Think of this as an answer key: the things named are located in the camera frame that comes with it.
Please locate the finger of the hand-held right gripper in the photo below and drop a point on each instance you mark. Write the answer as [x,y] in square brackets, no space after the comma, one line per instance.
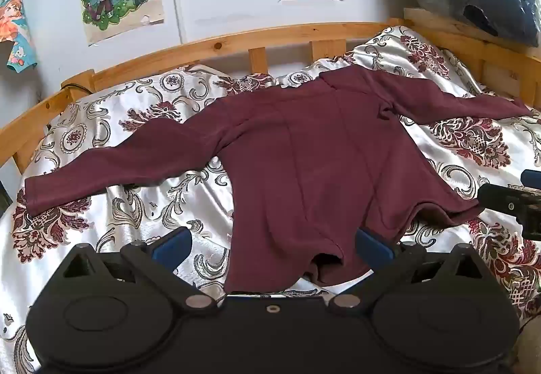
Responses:
[503,198]
[531,178]

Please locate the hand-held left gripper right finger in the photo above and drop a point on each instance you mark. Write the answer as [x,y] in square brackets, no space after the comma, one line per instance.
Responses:
[372,248]

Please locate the orange-haired cartoon figure poster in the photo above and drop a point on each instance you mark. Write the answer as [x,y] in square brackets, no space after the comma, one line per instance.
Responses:
[15,32]

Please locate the maroon long-sleeved sweater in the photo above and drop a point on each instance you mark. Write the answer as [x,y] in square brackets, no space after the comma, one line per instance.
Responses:
[304,171]

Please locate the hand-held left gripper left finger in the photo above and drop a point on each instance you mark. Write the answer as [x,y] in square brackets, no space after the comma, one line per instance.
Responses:
[171,248]

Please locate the floral satin blanket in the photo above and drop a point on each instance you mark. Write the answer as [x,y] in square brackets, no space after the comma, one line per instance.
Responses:
[126,213]

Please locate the wooden bed frame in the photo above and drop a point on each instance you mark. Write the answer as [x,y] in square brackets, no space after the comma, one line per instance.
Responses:
[181,49]

